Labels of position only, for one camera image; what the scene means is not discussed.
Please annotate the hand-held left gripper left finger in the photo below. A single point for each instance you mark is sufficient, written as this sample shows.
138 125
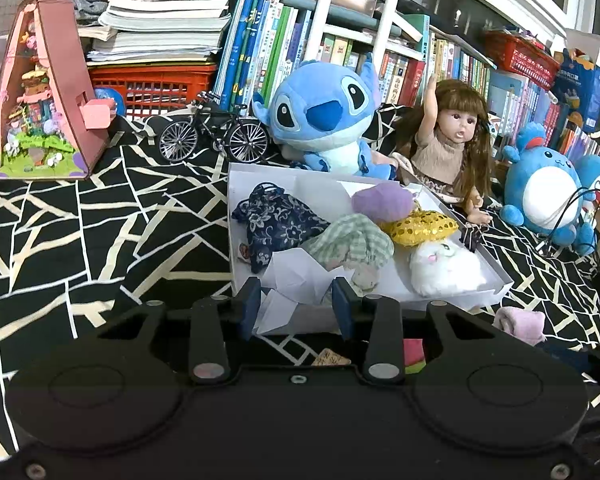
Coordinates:
250 307

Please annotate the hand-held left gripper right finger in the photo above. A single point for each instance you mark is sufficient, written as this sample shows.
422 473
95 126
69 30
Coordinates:
342 310

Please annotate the green checked fabric pouch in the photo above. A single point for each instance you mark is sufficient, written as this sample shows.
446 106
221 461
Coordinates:
350 240

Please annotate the blue floral fabric pouch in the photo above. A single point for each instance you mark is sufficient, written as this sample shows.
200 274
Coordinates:
275 225

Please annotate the white fluffy plush toy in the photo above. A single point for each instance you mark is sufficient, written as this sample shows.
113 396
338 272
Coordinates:
445 270

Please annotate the yellow sequin plush toy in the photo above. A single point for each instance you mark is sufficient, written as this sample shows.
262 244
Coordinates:
420 227

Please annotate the purple plush toy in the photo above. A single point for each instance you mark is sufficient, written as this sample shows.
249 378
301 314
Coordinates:
380 202

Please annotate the white cardboard box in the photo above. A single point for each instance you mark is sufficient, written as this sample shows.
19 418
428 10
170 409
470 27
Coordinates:
320 185

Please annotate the red and green soft toy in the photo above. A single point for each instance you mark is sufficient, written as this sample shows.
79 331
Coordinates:
414 352

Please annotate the pink soft cloth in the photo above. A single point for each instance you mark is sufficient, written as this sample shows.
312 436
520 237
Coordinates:
522 322

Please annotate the tan printed pouch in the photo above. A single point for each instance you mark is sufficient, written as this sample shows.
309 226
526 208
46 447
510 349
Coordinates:
330 358

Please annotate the white crumpled paper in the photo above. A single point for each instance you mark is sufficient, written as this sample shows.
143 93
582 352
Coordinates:
300 270

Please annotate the long-haired baby doll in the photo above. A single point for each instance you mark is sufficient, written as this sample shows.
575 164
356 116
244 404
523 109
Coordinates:
440 155

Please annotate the black model bicycle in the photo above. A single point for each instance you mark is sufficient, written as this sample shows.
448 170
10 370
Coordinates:
215 127

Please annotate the black patterned blanket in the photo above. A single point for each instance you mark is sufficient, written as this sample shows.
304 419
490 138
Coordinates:
80 235

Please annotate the blue alien plush toy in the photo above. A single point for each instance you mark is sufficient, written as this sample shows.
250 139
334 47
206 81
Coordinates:
325 110

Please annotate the blue round plush toy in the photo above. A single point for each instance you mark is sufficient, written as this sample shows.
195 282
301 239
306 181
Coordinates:
545 195

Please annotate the red plastic crate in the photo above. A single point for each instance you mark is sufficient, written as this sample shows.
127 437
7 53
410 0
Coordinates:
150 90

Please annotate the small blue round toy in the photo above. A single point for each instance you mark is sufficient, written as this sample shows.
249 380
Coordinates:
110 99

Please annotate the row of shelved books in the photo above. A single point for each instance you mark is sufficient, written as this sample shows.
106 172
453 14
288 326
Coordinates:
260 50

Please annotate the pink miniature house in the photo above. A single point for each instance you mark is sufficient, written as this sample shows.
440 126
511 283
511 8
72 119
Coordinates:
75 85

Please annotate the blue cat plush toy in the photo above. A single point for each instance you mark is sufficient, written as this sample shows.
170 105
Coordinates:
597 180

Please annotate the stack of lying books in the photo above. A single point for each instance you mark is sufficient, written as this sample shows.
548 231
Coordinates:
160 35

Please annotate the red plastic basket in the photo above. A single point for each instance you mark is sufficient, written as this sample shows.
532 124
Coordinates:
525 60

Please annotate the blue printed carton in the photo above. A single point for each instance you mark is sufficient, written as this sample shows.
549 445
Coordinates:
577 90

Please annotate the white shelf post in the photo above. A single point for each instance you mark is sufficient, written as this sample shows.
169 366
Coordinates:
322 10
391 15

